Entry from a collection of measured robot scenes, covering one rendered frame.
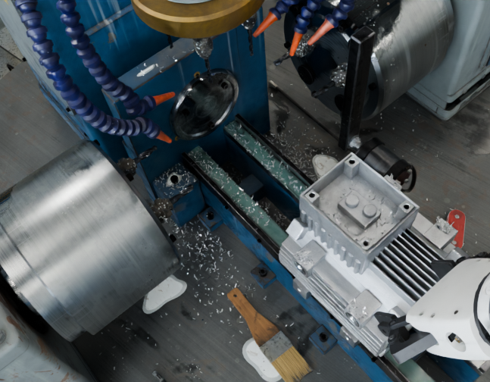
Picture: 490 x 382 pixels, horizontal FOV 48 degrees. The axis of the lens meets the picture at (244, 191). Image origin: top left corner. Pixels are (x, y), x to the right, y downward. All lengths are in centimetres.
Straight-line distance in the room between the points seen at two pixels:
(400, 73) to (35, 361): 70
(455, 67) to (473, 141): 18
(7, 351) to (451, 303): 50
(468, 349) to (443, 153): 75
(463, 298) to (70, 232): 48
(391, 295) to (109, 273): 38
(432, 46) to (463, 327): 60
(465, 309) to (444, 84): 74
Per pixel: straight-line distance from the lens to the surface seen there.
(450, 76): 118
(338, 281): 78
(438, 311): 55
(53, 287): 77
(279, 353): 101
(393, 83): 97
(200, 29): 70
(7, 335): 73
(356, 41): 77
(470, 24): 109
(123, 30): 98
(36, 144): 134
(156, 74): 90
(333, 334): 100
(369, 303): 76
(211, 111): 103
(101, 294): 79
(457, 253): 79
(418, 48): 99
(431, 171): 120
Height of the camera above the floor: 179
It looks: 59 degrees down
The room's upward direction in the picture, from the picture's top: 9 degrees counter-clockwise
